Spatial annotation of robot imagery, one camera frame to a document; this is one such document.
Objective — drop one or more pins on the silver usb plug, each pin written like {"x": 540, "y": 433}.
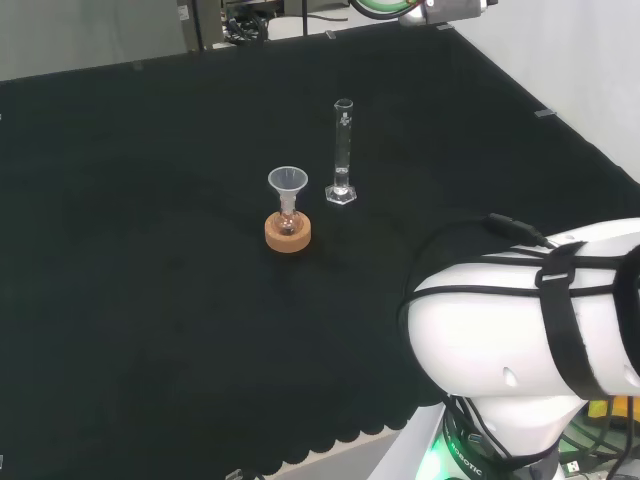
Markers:
{"x": 573, "y": 466}

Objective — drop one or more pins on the thin black pole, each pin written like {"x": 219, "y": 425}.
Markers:
{"x": 303, "y": 17}

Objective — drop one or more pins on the clear glass graduated cylinder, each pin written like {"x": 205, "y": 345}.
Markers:
{"x": 343, "y": 150}

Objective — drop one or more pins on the clear plastic funnel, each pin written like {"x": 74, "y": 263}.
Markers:
{"x": 287, "y": 181}

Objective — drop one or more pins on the white base plinth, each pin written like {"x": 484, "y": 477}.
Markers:
{"x": 400, "y": 450}

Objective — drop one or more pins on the black cloth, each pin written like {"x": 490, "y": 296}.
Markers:
{"x": 150, "y": 250}

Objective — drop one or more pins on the small round-bottom glass flask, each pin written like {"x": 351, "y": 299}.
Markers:
{"x": 287, "y": 224}

